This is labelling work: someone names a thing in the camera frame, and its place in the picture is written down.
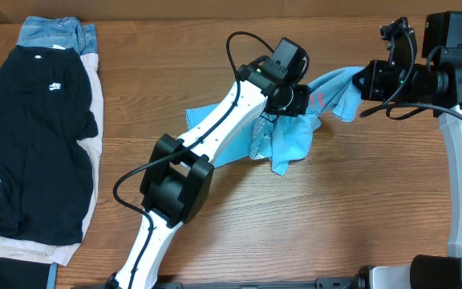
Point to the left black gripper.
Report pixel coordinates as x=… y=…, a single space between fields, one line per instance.
x=300 y=104

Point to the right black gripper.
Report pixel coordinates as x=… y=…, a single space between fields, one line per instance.
x=376 y=92

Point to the light blue printed t-shirt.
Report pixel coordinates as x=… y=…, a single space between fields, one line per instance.
x=284 y=139

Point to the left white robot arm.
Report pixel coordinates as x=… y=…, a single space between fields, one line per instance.
x=178 y=176

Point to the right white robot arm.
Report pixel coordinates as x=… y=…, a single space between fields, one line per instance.
x=422 y=79

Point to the blue denim jeans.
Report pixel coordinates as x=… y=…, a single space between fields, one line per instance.
x=66 y=32

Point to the black t-shirt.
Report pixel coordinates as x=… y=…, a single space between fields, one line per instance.
x=46 y=178

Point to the dark garment with blue trim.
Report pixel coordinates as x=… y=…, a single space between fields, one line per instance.
x=16 y=274

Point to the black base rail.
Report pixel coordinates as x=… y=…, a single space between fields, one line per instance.
x=319 y=283

